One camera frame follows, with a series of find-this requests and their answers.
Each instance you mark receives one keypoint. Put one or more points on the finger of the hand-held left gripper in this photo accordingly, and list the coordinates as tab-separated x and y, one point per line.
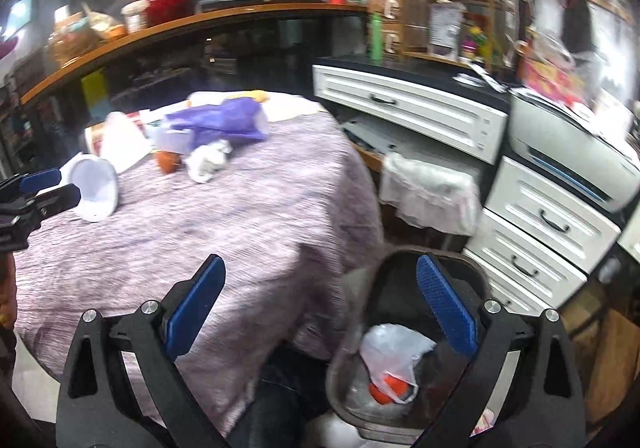
60	200
40	179

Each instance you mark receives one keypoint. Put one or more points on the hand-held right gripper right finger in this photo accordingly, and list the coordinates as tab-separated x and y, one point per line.
445	303

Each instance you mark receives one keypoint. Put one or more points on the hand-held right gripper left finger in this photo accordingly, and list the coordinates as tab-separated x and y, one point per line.
197	300

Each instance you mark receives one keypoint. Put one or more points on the white plastic cup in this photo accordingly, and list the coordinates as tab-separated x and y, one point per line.
95	188

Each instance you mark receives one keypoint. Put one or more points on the dark grey trash bin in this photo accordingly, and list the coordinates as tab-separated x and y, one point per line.
395	288

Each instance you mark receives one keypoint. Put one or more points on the purple knitted tablecloth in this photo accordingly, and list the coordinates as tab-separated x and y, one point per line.
210	238

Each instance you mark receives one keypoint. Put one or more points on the white plastic bag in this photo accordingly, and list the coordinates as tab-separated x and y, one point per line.
390	348

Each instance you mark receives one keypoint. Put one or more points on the translucent plastic cup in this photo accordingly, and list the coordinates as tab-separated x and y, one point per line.
125	141

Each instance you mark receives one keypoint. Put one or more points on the orange wrapper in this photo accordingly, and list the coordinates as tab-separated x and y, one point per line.
387	388

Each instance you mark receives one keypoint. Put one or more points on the yellow label sticker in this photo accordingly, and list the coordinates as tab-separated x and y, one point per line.
95	91

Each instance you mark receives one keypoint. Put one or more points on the white lace cloth cover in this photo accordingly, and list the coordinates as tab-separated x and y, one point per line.
430	193

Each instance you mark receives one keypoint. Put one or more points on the small orange object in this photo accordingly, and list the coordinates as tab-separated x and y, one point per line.
168	161

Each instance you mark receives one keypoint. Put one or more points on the white drawer cabinet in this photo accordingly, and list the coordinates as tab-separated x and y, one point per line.
535	223

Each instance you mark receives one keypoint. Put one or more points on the crumpled white tissue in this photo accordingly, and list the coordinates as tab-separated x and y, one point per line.
207	161

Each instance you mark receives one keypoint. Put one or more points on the woven snack basket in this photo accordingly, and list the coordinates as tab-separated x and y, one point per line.
72	41

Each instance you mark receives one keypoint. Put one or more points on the brown paper bag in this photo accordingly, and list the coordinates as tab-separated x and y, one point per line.
102	23

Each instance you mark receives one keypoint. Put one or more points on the purple plastic bag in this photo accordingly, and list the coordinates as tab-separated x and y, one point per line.
220	121

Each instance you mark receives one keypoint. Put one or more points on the grey flat device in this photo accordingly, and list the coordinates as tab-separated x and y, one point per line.
370	133

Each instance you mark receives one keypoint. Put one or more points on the white printed cup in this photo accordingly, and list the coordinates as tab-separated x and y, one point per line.
136	16

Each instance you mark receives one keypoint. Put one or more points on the grey white printer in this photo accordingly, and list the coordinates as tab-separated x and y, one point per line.
560	138

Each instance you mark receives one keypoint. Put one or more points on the yellow knitted corn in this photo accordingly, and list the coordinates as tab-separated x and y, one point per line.
262	98

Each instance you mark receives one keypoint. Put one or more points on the curved wooden counter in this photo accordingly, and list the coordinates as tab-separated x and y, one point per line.
200	21

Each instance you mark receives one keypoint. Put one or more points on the red yellow packet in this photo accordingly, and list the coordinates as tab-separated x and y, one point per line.
545	76

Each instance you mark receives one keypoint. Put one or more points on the green plastic bottle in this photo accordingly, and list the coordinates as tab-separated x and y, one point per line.
376	38

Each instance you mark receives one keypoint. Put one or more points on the printed paper sign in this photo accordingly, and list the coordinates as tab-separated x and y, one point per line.
445	28

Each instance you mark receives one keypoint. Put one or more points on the cardboard box with white hooks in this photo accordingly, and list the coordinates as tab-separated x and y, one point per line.
385	3

